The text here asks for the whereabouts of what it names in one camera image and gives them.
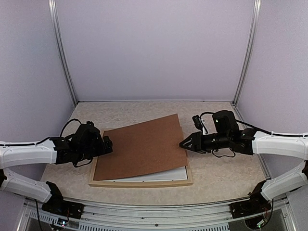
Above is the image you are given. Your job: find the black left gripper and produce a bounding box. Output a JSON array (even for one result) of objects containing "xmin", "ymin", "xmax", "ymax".
[{"xmin": 77, "ymin": 135, "xmax": 113, "ymax": 162}]

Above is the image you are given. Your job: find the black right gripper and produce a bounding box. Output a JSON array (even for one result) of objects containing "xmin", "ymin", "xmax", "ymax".
[{"xmin": 179, "ymin": 131, "xmax": 231, "ymax": 154}]

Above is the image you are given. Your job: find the brown hardboard backing panel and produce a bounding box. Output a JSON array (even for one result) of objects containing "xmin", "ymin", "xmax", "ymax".
[{"xmin": 93, "ymin": 114, "xmax": 188, "ymax": 181}]

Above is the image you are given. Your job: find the light wooden picture frame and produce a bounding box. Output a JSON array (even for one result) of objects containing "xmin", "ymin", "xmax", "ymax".
[{"xmin": 88, "ymin": 129, "xmax": 193, "ymax": 188}]

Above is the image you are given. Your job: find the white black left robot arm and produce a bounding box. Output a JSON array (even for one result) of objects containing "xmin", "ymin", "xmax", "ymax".
[{"xmin": 0, "ymin": 121, "xmax": 113, "ymax": 214}]

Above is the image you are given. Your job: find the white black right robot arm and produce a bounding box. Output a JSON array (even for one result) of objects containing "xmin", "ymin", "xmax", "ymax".
[{"xmin": 179, "ymin": 128, "xmax": 308, "ymax": 214}]

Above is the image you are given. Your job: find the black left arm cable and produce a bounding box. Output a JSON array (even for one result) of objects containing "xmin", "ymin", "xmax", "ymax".
[{"xmin": 36, "ymin": 118, "xmax": 82, "ymax": 145}]

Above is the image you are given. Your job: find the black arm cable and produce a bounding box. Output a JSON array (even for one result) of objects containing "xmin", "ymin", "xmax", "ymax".
[
  {"xmin": 36, "ymin": 118, "xmax": 82, "ymax": 145},
  {"xmin": 234, "ymin": 119, "xmax": 308, "ymax": 139}
]

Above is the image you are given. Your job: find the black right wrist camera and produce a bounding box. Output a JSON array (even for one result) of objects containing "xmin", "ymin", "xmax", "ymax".
[{"xmin": 192, "ymin": 110, "xmax": 239, "ymax": 135}]

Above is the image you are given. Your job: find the aluminium front rail base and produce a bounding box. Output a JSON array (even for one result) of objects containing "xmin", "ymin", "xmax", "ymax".
[{"xmin": 15, "ymin": 190, "xmax": 296, "ymax": 231}]

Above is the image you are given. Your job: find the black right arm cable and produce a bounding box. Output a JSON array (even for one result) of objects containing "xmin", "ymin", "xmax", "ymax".
[{"xmin": 234, "ymin": 119, "xmax": 308, "ymax": 139}]

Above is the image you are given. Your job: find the aluminium enclosure post right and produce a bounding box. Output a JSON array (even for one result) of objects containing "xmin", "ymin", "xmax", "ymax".
[{"xmin": 232, "ymin": 0, "xmax": 262, "ymax": 107}]

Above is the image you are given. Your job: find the aluminium enclosure post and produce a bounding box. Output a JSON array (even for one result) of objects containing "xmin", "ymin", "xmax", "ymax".
[
  {"xmin": 48, "ymin": 0, "xmax": 79, "ymax": 107},
  {"xmin": 232, "ymin": 0, "xmax": 262, "ymax": 107}
]

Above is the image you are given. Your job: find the aluminium enclosure post left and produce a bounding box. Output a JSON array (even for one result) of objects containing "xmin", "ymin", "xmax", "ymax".
[{"xmin": 48, "ymin": 0, "xmax": 79, "ymax": 107}]

